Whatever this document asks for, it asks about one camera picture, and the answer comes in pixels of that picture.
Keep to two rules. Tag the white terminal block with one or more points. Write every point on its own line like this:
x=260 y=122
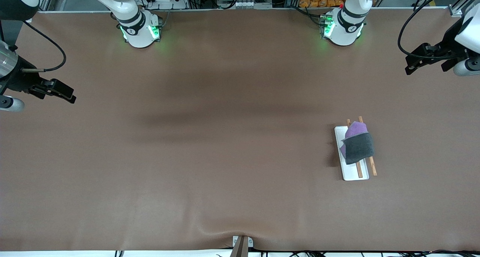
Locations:
x=243 y=4

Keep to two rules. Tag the wooden rack rod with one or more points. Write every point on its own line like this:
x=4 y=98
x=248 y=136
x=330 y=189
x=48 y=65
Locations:
x=359 y=170
x=373 y=167

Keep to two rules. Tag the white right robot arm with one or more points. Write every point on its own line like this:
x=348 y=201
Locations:
x=140 y=32

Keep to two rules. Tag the small metal table bracket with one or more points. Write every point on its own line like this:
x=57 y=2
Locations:
x=234 y=242

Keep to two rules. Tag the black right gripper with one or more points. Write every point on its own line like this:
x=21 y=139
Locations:
x=17 y=80

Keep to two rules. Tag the brown camera stand pole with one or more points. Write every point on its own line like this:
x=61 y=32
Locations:
x=240 y=249

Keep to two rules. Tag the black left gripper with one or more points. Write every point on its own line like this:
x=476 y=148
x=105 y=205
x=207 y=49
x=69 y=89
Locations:
x=451 y=48

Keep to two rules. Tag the grey and purple towel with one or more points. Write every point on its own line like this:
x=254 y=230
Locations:
x=358 y=146

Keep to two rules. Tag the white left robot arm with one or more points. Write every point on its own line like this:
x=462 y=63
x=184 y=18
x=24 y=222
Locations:
x=343 y=30

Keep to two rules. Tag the white towel rack base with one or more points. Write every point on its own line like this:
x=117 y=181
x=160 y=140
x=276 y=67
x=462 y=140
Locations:
x=351 y=172

